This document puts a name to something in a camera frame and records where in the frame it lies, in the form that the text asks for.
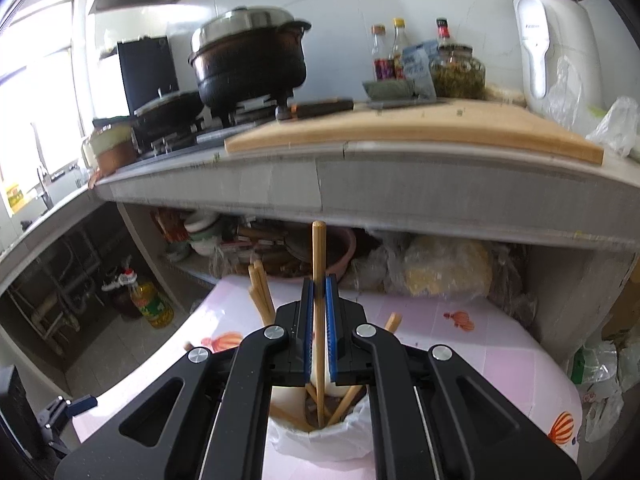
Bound wooden chopstick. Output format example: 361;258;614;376
305;384;332;417
311;221;326;428
384;312;402;334
328;385;362;426
248;260;276;326
269;403;314;432

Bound pink plastic basin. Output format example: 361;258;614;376
284;226;356;280

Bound yellow bagged goods under counter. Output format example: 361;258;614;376
400;235;492;298

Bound yellow cooking oil bottle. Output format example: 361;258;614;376
118;268;174;330

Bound stacked white bowls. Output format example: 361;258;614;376
183;210;222;257

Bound white plastic bag liner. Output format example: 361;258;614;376
267;394;373;463

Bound gas stove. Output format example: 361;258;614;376
134;100;277;159

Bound clear sauce bottle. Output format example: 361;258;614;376
371;24;388;80

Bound black wok with lid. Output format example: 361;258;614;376
92;88;205;137

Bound yellow-capped sauce bottle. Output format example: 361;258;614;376
390;18;407;79

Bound wooden cutting board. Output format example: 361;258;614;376
224;100;604;166

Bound blue snack packet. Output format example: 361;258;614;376
401;40;438;101

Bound large black cooking pot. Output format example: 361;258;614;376
189;6;311;115

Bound glass pickle jar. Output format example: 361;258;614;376
430;44;486;100

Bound brown and cream ceramic pot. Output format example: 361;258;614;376
86;122;138;177

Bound black splash guard panel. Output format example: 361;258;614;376
116;36;179;115

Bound plastic bags on floor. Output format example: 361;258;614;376
570;327;639;443

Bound cardboard box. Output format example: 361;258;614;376
601;264;640;341

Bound clear plastic bag on counter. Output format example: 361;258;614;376
586;96;639;157

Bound kitchen knife black handle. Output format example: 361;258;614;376
274;98;447;122

